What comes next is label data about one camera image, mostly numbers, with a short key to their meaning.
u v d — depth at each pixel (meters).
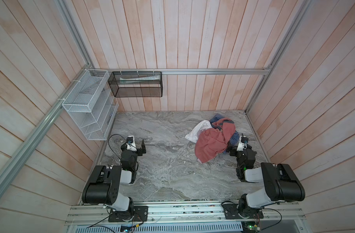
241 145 0.79
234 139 0.95
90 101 0.75
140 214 0.73
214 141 0.90
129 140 0.76
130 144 0.76
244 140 0.76
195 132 1.05
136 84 1.04
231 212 0.73
